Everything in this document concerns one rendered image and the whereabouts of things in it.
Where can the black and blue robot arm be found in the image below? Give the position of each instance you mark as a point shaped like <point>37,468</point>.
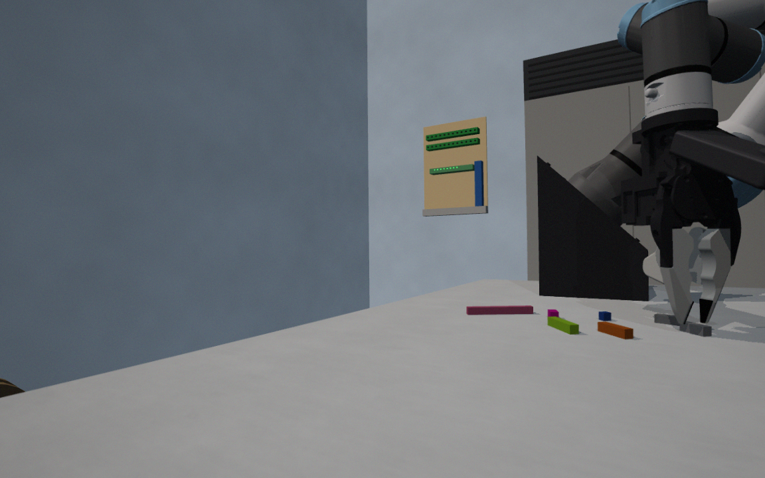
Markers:
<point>683,42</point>

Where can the orange rod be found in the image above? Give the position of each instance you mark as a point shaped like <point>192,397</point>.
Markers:
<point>616,330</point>

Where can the lime green rod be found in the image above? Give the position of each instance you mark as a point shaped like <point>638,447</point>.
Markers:
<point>563,325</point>

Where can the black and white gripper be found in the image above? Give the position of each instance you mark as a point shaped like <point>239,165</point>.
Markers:
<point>678,193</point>

